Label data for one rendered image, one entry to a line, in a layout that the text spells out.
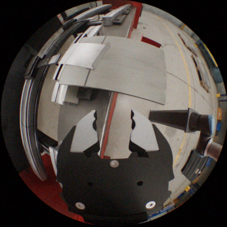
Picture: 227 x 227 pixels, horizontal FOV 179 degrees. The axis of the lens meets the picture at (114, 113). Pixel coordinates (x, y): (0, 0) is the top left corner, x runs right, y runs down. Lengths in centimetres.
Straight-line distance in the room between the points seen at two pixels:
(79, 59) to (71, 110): 20
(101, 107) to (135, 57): 19
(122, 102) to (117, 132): 43
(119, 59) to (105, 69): 4
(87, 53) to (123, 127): 109
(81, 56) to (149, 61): 17
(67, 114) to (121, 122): 93
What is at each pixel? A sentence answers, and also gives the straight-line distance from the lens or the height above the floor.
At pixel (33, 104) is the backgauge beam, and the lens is 47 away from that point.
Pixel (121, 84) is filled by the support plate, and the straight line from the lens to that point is 17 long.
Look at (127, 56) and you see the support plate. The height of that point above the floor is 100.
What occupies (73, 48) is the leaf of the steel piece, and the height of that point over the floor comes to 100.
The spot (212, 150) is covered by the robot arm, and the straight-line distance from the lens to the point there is 55.
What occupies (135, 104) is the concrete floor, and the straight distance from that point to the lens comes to 119.
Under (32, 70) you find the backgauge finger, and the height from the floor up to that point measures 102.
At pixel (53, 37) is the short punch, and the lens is 23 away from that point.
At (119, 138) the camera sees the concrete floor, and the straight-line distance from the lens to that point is 122.
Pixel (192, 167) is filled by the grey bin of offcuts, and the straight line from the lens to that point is 248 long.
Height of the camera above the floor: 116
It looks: 88 degrees down
